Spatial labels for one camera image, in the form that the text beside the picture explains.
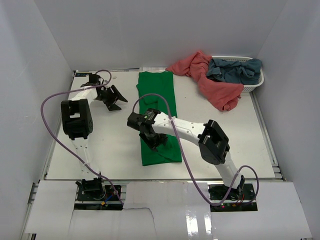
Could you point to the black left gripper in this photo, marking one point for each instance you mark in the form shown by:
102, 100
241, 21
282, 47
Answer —
117, 94

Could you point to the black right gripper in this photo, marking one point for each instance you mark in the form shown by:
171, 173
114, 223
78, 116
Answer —
163, 139

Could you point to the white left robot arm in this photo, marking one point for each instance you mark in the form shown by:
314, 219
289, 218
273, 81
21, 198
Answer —
77, 121

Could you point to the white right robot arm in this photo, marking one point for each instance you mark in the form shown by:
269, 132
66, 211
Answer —
155, 126

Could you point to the black label sticker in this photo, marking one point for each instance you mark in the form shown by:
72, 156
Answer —
82, 74

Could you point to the salmon pink t shirt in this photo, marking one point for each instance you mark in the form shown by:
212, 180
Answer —
222, 95

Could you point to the white plastic laundry basket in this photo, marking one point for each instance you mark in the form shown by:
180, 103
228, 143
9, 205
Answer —
246, 88

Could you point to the dark blue t shirt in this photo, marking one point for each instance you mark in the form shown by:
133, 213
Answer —
235, 72

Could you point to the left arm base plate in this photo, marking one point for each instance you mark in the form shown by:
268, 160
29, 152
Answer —
95, 195

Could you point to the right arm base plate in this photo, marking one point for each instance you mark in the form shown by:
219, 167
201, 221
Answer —
233, 202

